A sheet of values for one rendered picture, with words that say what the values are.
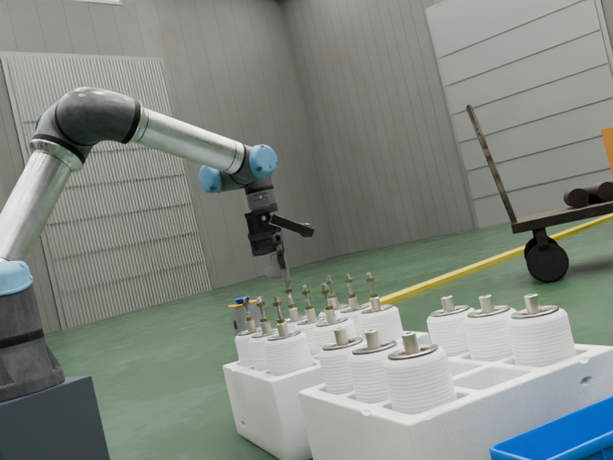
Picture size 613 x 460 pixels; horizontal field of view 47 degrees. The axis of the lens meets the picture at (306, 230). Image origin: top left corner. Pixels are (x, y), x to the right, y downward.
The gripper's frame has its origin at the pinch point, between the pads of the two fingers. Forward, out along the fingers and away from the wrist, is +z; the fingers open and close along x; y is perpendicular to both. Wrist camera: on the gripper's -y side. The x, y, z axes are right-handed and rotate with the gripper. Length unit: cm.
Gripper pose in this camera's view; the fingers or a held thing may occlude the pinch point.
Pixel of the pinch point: (288, 282)
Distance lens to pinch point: 180.9
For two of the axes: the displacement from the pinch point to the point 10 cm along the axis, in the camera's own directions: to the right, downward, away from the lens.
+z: 2.2, 9.7, -0.1
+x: -0.2, -0.1, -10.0
